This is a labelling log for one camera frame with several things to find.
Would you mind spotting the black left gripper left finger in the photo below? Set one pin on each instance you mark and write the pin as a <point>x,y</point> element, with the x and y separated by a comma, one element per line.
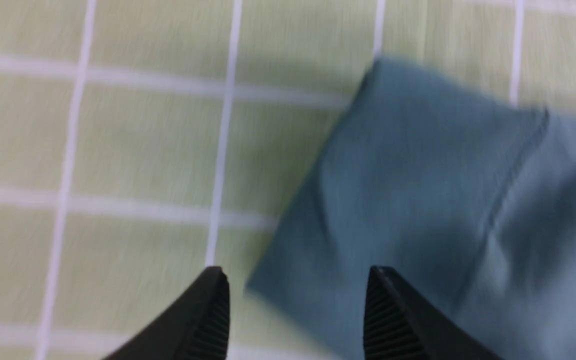
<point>196,326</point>

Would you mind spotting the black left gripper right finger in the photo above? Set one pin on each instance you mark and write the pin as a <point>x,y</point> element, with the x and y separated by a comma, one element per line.
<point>400,324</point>

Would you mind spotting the green checkered tablecloth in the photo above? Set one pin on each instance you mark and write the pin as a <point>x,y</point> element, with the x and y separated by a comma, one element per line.
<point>141,140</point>

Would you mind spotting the green long-sleeve shirt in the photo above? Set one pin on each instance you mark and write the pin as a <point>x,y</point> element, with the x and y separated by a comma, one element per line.
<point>471,200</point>

